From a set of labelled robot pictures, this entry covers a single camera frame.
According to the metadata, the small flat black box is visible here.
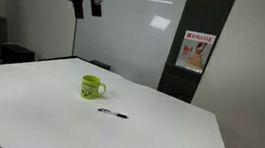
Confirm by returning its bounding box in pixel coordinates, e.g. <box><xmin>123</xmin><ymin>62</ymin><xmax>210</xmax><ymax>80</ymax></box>
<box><xmin>88</xmin><ymin>58</ymin><xmax>113</xmax><ymax>72</ymax></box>

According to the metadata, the yellow-green printed mug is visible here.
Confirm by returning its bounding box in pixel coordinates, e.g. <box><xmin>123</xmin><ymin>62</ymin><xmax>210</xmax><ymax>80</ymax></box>
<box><xmin>79</xmin><ymin>73</ymin><xmax>108</xmax><ymax>102</ymax></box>

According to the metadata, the large black box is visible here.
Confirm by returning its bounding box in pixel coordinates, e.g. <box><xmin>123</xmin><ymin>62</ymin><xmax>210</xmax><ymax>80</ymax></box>
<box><xmin>0</xmin><ymin>41</ymin><xmax>37</xmax><ymax>68</ymax></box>

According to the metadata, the red and white brochure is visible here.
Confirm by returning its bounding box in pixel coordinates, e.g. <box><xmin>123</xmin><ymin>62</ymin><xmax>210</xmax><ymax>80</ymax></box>
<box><xmin>174</xmin><ymin>29</ymin><xmax>218</xmax><ymax>76</ymax></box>

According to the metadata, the dark brochure stand pillar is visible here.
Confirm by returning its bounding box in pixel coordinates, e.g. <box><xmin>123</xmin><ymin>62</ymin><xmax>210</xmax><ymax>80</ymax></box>
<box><xmin>155</xmin><ymin>0</ymin><xmax>238</xmax><ymax>109</ymax></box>

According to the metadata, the glossy white wall panel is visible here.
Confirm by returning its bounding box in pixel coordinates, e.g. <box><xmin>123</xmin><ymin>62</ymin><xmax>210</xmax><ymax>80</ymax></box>
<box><xmin>69</xmin><ymin>0</ymin><xmax>189</xmax><ymax>92</ymax></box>

